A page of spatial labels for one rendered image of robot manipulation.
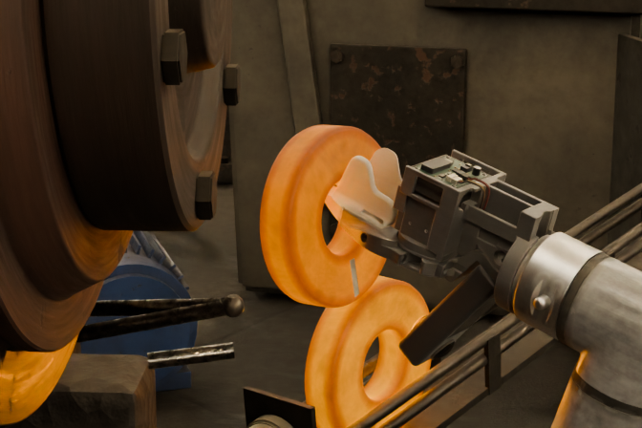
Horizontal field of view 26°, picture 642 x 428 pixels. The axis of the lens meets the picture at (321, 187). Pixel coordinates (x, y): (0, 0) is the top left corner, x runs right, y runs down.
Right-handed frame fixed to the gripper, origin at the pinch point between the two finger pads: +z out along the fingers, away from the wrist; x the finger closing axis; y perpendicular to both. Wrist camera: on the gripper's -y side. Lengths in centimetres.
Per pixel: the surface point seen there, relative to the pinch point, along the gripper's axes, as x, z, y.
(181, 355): 35.0, -15.3, 4.3
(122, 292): -96, 107, -93
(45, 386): 45.9, -15.3, 6.2
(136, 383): 26.8, -5.2, -6.4
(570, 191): -200, 65, -75
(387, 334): -7.7, -4.4, -14.3
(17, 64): 56, -21, 28
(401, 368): -8.0, -6.6, -16.8
